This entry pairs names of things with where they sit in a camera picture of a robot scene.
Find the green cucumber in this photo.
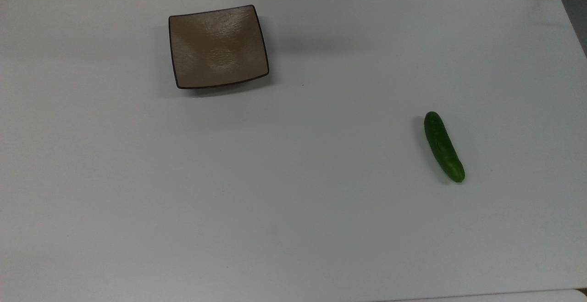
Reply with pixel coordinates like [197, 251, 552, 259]
[424, 111, 465, 183]

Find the square brown ceramic plate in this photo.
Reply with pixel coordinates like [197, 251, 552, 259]
[168, 5, 270, 89]

